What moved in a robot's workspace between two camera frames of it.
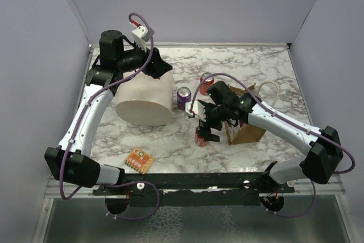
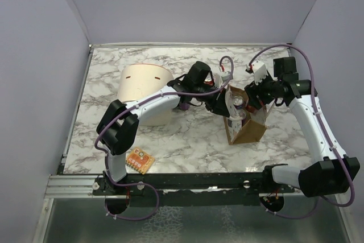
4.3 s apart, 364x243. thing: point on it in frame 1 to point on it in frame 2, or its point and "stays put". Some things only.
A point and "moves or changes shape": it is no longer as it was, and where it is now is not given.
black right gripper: [205, 127] to [253, 90]
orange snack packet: [140, 160] stays put
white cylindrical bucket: [144, 100] stays put
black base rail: [194, 190] stays put
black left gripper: [157, 66] to [220, 107]
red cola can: [199, 140] moves or changes shape
